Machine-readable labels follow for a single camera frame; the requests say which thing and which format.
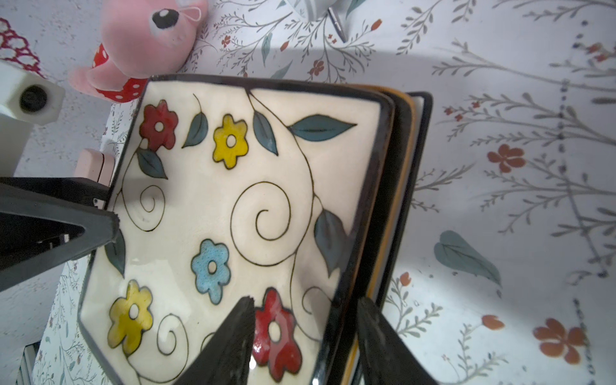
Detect pink rectangular block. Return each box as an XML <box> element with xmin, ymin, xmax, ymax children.
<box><xmin>74</xmin><ymin>149</ymin><xmax>116</xmax><ymax>186</ymax></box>

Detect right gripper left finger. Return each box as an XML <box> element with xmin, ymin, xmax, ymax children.
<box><xmin>176</xmin><ymin>296</ymin><xmax>255</xmax><ymax>384</ymax></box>

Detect black square plate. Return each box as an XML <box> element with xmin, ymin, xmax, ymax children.
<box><xmin>326</xmin><ymin>85</ymin><xmax>419</xmax><ymax>384</ymax></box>
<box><xmin>78</xmin><ymin>75</ymin><xmax>396</xmax><ymax>384</ymax></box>

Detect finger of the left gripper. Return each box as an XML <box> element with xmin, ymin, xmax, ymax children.
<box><xmin>1</xmin><ymin>177</ymin><xmax>109</xmax><ymax>209</ymax></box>
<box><xmin>1</xmin><ymin>201</ymin><xmax>120</xmax><ymax>291</ymax></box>

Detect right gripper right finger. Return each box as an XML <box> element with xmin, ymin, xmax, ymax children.
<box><xmin>356</xmin><ymin>297</ymin><xmax>437</xmax><ymax>385</ymax></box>

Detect pink plush toy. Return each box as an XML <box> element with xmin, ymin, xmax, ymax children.
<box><xmin>69</xmin><ymin>0</ymin><xmax>209</xmax><ymax>104</ymax></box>

